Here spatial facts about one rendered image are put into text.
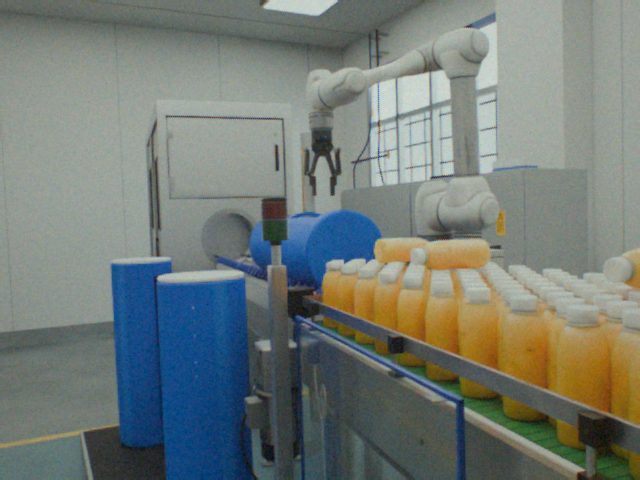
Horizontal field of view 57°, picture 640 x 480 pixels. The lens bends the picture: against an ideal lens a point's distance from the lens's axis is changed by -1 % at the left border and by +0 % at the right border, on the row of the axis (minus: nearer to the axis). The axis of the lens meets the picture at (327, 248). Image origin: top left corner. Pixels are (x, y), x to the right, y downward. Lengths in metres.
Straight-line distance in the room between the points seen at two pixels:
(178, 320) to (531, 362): 1.20
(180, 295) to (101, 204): 5.03
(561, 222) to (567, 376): 2.80
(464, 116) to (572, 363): 1.59
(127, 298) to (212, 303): 1.10
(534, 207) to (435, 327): 2.40
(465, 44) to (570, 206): 1.63
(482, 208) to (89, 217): 5.20
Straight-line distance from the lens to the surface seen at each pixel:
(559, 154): 4.53
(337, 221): 1.93
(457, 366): 0.98
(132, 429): 3.04
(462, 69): 2.30
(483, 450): 0.92
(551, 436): 0.90
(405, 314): 1.21
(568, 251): 3.65
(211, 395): 1.89
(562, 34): 4.65
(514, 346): 0.91
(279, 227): 1.36
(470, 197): 2.26
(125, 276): 2.88
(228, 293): 1.85
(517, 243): 3.42
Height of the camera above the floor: 1.21
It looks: 3 degrees down
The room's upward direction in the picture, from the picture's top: 2 degrees counter-clockwise
